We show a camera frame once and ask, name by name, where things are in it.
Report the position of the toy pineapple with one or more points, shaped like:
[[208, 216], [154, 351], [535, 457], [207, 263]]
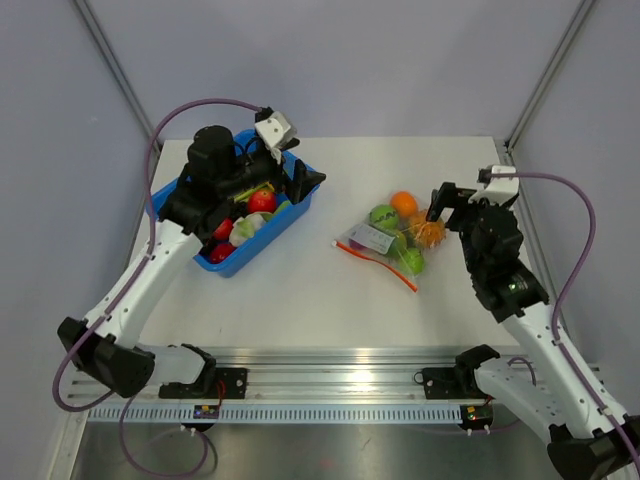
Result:
[[426, 234]]

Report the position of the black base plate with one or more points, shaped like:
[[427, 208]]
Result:
[[222, 382], [446, 383]]

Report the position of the white slotted cable duct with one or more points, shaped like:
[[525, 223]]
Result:
[[430, 414]]

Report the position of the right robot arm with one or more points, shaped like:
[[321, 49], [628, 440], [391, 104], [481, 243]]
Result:
[[586, 432]]

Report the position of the small red toy tomato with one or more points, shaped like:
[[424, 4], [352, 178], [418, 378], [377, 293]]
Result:
[[223, 231]]

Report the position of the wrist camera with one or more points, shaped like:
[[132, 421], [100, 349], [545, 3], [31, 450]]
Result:
[[500, 185], [275, 133]]

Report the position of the left circuit board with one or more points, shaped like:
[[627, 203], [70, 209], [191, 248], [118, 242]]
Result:
[[206, 411]]

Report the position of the yellow-green toy mango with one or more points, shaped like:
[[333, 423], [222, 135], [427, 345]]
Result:
[[398, 245]]

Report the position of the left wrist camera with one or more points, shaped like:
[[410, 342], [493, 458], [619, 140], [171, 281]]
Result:
[[275, 133]]

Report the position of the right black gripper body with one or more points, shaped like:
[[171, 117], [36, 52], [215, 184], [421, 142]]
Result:
[[470, 214]]

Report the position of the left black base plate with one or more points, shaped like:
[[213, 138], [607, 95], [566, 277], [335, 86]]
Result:
[[222, 382]]

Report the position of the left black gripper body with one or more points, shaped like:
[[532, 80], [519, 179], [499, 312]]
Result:
[[257, 168]]

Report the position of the green toy apple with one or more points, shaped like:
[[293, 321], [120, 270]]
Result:
[[412, 261]]

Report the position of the aluminium frame post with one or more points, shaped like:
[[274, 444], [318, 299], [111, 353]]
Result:
[[551, 70], [107, 53]]

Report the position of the left aluminium frame post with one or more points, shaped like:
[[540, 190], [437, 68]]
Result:
[[107, 53]]

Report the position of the purple toy onion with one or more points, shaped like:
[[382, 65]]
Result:
[[356, 245]]

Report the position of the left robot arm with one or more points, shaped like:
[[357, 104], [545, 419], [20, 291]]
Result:
[[107, 337]]

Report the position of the right aluminium frame post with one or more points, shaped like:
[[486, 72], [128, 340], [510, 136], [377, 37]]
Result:
[[551, 70]]

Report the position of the blue plastic bin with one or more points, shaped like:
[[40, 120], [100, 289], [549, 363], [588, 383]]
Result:
[[203, 196]]

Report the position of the right circuit board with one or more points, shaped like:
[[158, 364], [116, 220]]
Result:
[[477, 416]]

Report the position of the toy orange persimmon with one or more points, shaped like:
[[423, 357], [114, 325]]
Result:
[[404, 203]]

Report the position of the toy lettuce cabbage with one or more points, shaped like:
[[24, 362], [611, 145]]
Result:
[[246, 228]]

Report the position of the green striped toy melon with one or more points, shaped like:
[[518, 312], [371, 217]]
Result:
[[384, 217]]

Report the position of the circuit board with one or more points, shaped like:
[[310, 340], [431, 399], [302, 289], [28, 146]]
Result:
[[477, 416], [206, 411]]

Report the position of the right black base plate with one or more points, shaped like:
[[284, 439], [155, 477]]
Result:
[[446, 383]]

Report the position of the aluminium front rail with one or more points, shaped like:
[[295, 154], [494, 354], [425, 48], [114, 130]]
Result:
[[295, 375]]

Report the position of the red toy apple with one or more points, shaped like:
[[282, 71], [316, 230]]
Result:
[[262, 200]]

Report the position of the clear orange-zip bag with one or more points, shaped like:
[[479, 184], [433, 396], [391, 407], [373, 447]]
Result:
[[378, 242]]

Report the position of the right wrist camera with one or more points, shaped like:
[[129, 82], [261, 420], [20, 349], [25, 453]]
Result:
[[500, 185]]

